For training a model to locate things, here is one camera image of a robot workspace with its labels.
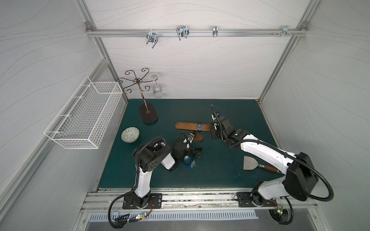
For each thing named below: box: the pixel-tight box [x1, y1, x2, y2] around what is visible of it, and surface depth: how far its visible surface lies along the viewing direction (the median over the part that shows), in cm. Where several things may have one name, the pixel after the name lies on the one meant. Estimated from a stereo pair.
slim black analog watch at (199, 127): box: [196, 122, 205, 133], surface depth 88 cm
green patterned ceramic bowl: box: [120, 127, 140, 144], surface depth 98 cm
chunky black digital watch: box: [192, 147, 204, 159], surface depth 90 cm
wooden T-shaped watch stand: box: [174, 122, 212, 142], surface depth 88 cm
